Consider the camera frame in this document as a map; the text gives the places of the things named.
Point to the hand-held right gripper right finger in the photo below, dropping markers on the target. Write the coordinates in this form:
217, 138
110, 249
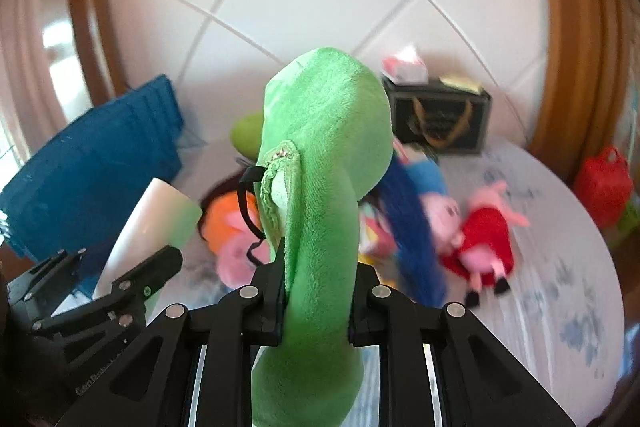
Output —
365, 307

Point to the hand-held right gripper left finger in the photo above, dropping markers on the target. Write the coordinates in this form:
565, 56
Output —
270, 302

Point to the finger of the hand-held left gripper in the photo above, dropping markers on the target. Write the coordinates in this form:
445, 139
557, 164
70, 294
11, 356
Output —
50, 269
150, 272

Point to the blue plastic crate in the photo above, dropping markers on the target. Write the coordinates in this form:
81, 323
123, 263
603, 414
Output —
90, 157

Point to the green plush hat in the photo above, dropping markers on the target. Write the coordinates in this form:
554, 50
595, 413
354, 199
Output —
325, 132

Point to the pink colourful packet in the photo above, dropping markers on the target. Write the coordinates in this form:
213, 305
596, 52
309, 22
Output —
375, 229

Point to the orange shirt pig plush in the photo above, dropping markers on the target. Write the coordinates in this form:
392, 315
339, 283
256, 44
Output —
225, 219

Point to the red dress pig plush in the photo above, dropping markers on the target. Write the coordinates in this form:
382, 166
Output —
485, 237

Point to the blue shirt pig plush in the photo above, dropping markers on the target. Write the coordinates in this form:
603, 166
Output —
430, 182

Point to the black gift bag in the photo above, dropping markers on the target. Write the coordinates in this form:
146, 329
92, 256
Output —
450, 127

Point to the yellow notepad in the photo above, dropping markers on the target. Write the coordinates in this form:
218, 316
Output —
460, 83

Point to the red and white tissue box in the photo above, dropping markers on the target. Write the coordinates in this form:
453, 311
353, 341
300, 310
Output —
405, 67

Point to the red plastic basket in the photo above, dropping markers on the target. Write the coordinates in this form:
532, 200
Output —
602, 187

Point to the wooden wall pillar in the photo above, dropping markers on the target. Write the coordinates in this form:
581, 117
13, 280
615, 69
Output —
95, 7
580, 57

